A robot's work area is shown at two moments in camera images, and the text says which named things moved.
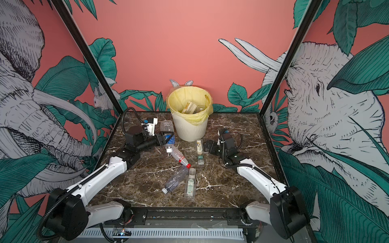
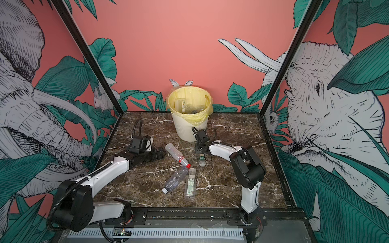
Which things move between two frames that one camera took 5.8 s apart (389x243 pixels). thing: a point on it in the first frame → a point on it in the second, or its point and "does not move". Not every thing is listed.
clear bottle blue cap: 167,128 → 190,109
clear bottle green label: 190,185 does not move
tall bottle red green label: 190,108 → 180,106
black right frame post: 307,22 does not move
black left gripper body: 150,142 → 150,156
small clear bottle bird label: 200,157 does not move
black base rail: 187,217 does not move
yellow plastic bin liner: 178,97 does not move
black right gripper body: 216,150 → 198,148
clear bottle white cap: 176,180 does not move
